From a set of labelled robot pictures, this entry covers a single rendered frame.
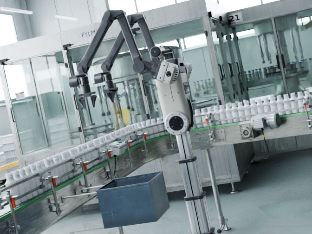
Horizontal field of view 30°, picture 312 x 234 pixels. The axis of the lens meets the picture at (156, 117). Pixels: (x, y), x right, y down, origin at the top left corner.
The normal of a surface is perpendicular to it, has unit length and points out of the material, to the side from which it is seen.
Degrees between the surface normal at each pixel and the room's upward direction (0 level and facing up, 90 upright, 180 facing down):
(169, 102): 101
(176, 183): 90
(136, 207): 90
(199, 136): 90
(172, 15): 90
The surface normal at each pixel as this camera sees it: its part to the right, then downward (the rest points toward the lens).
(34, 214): 0.95, -0.18
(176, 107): -0.21, 0.29
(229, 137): -0.53, 0.15
